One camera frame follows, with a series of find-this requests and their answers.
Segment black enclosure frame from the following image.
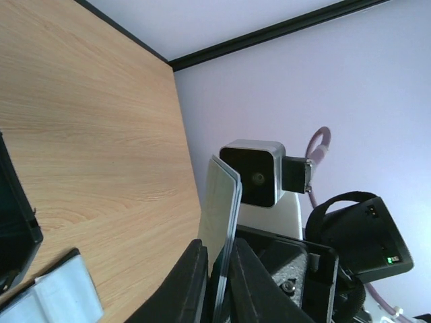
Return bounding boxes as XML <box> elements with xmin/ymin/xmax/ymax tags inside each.
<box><xmin>77</xmin><ymin>0</ymin><xmax>388</xmax><ymax>72</ymax></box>

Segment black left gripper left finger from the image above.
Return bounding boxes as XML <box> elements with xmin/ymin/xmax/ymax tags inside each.
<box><xmin>126</xmin><ymin>239</ymin><xmax>209</xmax><ymax>322</ymax></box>

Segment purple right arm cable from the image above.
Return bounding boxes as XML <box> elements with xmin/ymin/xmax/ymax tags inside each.
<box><xmin>304</xmin><ymin>126</ymin><xmax>405</xmax><ymax>319</ymax></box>

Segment black right card bin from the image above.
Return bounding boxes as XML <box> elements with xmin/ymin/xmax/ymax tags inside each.
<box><xmin>1</xmin><ymin>140</ymin><xmax>43</xmax><ymax>293</ymax></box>

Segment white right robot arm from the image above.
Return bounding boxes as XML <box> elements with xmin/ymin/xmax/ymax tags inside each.
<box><xmin>230</xmin><ymin>192</ymin><xmax>413</xmax><ymax>322</ymax></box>

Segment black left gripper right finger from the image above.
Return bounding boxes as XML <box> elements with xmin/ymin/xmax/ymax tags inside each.
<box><xmin>228</xmin><ymin>238</ymin><xmax>313</xmax><ymax>322</ymax></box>

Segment black leather card holder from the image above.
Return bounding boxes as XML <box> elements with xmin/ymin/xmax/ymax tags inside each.
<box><xmin>1</xmin><ymin>248</ymin><xmax>104</xmax><ymax>322</ymax></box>

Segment teal card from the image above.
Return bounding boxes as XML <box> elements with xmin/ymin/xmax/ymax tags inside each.
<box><xmin>197</xmin><ymin>155</ymin><xmax>242</xmax><ymax>322</ymax></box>

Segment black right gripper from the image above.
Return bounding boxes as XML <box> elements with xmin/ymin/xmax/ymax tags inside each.
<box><xmin>236</xmin><ymin>225</ymin><xmax>339</xmax><ymax>322</ymax></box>

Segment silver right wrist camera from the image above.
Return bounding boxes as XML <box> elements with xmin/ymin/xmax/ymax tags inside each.
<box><xmin>219</xmin><ymin>139</ymin><xmax>316</xmax><ymax>208</ymax></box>

